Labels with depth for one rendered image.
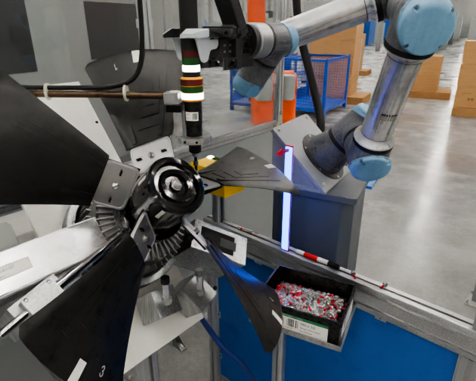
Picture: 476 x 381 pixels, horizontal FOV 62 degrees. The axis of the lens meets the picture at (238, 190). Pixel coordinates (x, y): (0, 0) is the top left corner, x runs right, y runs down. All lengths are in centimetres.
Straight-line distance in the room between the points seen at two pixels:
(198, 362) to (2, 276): 144
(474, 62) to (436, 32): 708
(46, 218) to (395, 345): 93
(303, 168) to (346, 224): 23
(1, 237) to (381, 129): 91
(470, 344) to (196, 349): 139
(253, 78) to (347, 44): 764
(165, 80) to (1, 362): 117
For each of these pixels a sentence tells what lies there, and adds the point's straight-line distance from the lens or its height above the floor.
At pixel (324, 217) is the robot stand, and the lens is 134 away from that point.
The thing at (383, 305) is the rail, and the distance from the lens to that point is 114.
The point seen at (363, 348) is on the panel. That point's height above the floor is 64.
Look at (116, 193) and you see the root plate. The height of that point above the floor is 121.
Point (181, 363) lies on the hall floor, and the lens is 211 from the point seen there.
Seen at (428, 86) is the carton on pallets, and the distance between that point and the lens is 984.
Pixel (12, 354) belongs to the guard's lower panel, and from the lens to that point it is 170.
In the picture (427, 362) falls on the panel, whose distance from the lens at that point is 121.
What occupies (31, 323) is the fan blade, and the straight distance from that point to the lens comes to 61.
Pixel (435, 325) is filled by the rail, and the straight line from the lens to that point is 111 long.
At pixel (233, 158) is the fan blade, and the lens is 102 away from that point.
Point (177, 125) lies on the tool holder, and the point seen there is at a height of 131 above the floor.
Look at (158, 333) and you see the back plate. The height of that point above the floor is 86.
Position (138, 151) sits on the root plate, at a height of 126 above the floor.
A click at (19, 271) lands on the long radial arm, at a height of 111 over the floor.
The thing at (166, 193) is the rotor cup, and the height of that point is 122.
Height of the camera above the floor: 150
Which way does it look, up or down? 22 degrees down
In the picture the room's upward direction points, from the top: straight up
